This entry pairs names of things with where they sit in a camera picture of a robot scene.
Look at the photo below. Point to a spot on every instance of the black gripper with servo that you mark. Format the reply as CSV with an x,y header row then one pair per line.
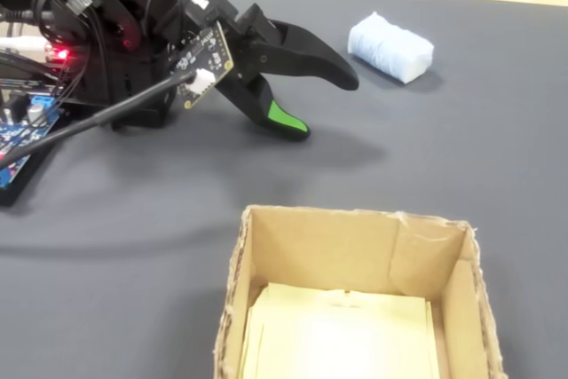
x,y
231,19

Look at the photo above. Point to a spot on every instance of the black barrel power plug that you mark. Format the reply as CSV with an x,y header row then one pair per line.
x,y
26,15

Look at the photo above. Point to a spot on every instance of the pale yellow paper sheets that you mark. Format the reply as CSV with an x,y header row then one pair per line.
x,y
346,339

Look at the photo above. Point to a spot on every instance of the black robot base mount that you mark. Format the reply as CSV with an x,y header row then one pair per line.
x,y
142,117

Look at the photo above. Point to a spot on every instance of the black camera circuit board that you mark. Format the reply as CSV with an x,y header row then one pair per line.
x,y
208,55

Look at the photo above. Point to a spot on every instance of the dark grey textured mat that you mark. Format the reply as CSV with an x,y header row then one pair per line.
x,y
399,152

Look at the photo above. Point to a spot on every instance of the blue circuit board base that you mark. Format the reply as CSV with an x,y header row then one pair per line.
x,y
13,196

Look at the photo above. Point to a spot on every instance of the light blue foam block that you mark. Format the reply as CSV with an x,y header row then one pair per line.
x,y
390,48

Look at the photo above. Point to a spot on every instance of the black USB plug silver tip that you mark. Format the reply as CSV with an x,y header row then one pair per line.
x,y
82,1

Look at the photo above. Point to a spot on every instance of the blue controller circuit board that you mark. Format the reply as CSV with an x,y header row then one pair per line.
x,y
18,135

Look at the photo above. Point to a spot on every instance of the open brown cardboard box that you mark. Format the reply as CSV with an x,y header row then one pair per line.
x,y
319,246

